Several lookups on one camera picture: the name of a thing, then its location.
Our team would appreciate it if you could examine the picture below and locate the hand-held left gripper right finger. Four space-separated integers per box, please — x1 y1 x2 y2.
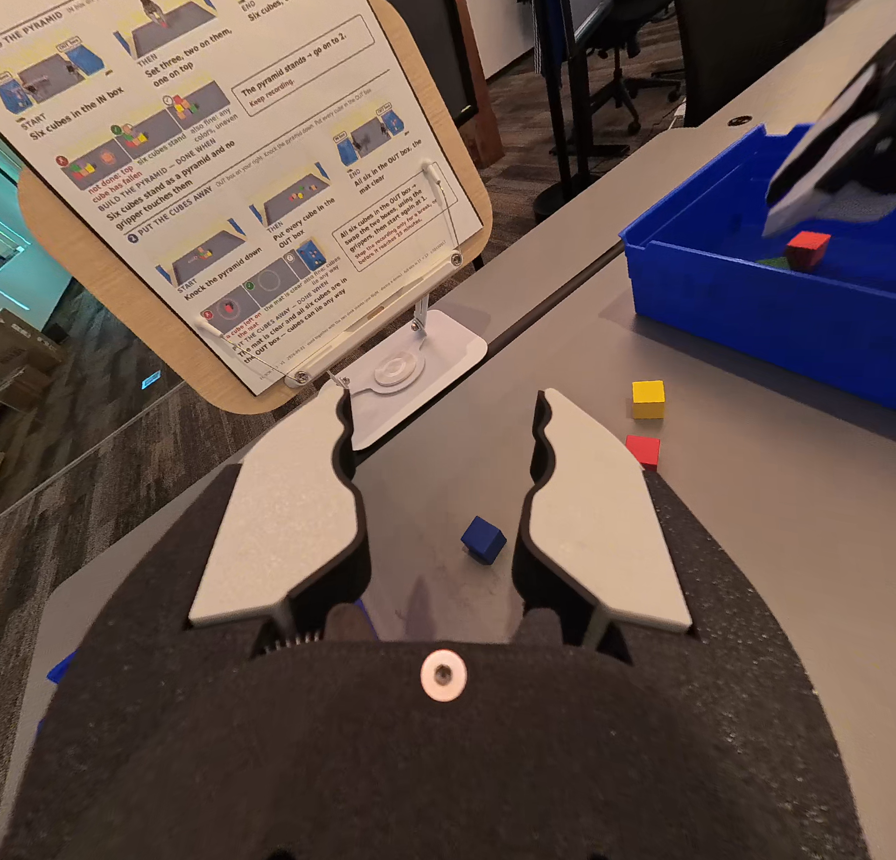
511 387 694 649

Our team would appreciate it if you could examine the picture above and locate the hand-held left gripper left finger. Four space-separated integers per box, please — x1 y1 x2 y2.
189 390 372 636

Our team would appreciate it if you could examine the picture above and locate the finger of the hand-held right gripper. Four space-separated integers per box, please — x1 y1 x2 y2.
812 174 896 227
762 62 884 239

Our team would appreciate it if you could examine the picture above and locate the orange cube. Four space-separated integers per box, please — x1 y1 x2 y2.
784 231 833 273

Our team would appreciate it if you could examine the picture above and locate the blue cube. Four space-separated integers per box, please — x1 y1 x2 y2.
460 515 508 566

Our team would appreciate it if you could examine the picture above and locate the blue plastic bin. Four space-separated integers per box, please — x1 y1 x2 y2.
46 597 380 685
619 124 896 412

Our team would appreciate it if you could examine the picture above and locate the black office chair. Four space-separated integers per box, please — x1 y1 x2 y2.
667 0 841 131

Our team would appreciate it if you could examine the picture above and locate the black swivel chair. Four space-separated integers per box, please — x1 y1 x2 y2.
587 0 686 135

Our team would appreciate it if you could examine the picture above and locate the black round stand base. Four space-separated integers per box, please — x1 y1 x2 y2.
532 180 583 225

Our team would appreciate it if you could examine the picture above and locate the black metal pole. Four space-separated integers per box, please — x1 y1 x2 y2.
542 0 583 203

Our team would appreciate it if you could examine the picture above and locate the grey display panel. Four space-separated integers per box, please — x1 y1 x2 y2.
517 0 617 77

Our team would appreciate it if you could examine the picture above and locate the cardboard box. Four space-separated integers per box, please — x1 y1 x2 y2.
0 306 65 414

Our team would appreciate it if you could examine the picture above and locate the wooden pillar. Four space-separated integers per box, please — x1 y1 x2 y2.
448 0 506 169

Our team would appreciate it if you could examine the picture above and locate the wooden instruction board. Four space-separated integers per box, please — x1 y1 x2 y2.
0 0 493 415

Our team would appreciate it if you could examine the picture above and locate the black panel stand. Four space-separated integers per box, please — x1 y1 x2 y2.
349 0 478 125

